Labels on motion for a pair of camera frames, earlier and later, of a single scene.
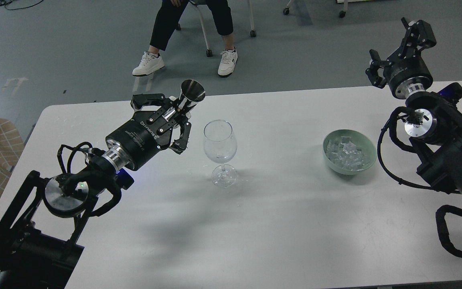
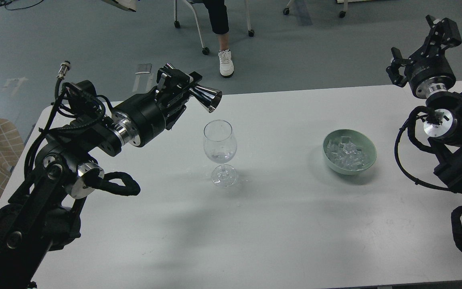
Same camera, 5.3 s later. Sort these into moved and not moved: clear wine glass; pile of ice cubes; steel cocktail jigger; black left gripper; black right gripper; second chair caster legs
Moved: steel cocktail jigger; black left gripper; black right gripper
Not moved: second chair caster legs; pile of ice cubes; clear wine glass
